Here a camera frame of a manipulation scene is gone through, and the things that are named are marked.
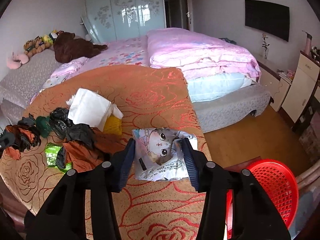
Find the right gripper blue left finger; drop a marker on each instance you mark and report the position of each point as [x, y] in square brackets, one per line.
[122, 163]

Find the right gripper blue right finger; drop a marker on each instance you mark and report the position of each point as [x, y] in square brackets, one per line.
[194, 162]

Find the cartoon cat snack wrapper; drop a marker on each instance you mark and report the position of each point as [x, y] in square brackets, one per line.
[158, 154]

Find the white tissue paper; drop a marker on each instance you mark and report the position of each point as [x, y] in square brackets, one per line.
[88, 107]

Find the green pea snack bag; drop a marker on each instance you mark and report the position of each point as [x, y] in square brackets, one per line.
[56, 157]

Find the green yellow scouring sponge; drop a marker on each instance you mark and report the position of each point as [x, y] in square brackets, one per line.
[43, 125]

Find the dark bedroom door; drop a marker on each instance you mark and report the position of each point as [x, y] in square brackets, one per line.
[177, 14]

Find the bed with grey base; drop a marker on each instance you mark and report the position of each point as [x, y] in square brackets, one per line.
[221, 77]

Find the orange rose pattern tablecloth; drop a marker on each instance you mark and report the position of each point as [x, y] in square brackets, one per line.
[153, 101]

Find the red plastic mesh basket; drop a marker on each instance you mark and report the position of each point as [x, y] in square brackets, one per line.
[261, 201]

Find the low white tv cabinet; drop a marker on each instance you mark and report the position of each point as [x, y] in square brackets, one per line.
[274, 80]

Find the pink folded quilt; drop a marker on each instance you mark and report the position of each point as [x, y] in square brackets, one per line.
[198, 55]

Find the white tall cabinet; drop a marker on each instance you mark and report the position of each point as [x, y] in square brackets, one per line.
[302, 86]

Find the brown plush bear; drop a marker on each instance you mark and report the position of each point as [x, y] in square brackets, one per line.
[68, 48]

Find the rose in glass vase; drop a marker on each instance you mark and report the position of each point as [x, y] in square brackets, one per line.
[265, 45]

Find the yellow brown plush toy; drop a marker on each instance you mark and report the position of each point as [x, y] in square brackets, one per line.
[41, 43]

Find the pink plush pillow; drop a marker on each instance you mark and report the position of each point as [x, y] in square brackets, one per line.
[15, 61]

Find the glass sliding door wardrobe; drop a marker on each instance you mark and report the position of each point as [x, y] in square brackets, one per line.
[112, 20]

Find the pink thermos bottle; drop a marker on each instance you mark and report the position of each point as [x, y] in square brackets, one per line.
[308, 44]

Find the wall mounted black television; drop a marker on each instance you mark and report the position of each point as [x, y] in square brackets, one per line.
[269, 17]

